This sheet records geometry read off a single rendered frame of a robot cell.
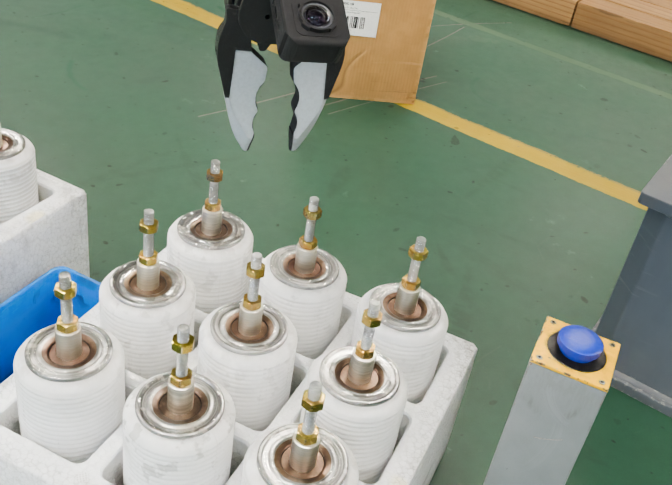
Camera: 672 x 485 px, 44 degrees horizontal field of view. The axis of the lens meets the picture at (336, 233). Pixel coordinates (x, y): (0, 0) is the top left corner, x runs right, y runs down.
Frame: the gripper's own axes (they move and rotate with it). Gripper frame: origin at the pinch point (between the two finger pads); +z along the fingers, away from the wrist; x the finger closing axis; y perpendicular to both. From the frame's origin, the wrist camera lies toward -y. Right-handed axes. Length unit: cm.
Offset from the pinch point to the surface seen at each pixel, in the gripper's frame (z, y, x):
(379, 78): 41, 100, -46
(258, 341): 21.0, -1.5, -0.4
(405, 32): 30, 100, -50
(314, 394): 12.9, -16.2, -1.6
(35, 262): 34, 30, 22
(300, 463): 20.2, -16.8, -1.3
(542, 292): 46, 33, -55
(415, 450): 28.3, -10.3, -15.0
